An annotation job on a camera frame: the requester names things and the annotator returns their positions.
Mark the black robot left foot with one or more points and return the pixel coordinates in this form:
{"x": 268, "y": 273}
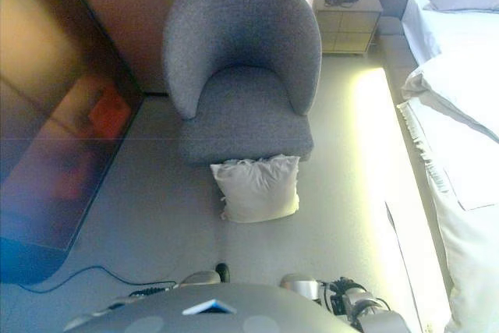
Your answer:
{"x": 222, "y": 270}

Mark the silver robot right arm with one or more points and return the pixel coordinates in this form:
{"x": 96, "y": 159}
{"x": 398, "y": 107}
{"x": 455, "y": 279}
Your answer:
{"x": 382, "y": 321}

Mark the grey fabric tub armchair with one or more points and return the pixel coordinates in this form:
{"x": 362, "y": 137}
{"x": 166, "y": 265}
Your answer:
{"x": 241, "y": 114}

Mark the robot left leg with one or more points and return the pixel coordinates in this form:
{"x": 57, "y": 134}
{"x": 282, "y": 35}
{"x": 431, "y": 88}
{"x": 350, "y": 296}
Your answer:
{"x": 200, "y": 277}

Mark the white fringed cushion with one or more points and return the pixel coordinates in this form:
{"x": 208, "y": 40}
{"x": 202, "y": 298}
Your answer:
{"x": 255, "y": 192}

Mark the light wooden nightstand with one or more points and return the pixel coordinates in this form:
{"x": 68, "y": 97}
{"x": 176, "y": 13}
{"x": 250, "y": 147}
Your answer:
{"x": 347, "y": 29}

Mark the robot leg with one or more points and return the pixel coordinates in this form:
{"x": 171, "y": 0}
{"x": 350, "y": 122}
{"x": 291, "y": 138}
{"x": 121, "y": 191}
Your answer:
{"x": 200, "y": 277}
{"x": 300, "y": 284}

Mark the white folded duvet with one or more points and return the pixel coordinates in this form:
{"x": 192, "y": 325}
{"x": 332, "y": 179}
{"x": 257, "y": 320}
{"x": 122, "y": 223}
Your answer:
{"x": 460, "y": 83}

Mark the white bed sheet mattress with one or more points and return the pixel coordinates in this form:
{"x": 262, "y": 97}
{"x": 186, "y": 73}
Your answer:
{"x": 448, "y": 29}

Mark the robot right leg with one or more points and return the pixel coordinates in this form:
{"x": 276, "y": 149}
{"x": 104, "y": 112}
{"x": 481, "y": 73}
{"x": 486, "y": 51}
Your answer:
{"x": 300, "y": 284}

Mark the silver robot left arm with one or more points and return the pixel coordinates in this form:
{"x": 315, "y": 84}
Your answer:
{"x": 83, "y": 319}

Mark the glossy dark reflective panel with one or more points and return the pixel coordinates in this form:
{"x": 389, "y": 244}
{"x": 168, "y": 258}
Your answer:
{"x": 47, "y": 114}

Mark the grey robot torso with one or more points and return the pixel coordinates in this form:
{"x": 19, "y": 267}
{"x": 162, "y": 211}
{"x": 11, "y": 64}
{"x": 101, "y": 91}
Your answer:
{"x": 234, "y": 321}

